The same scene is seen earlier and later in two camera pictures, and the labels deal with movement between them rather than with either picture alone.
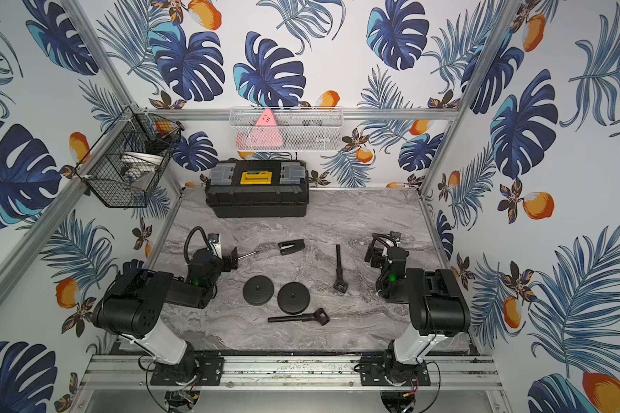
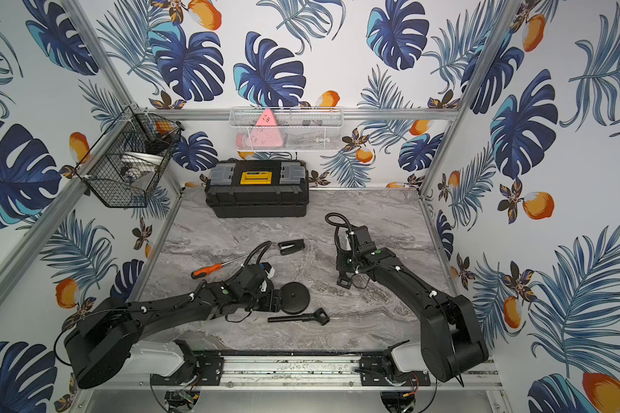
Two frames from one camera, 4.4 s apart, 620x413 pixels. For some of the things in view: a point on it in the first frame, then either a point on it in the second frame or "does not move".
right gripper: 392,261 → 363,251
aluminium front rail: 293,373 does not move
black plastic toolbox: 256,188 does not move
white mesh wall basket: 299,129 does not move
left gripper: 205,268 → 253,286
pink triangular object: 266,133 does not move
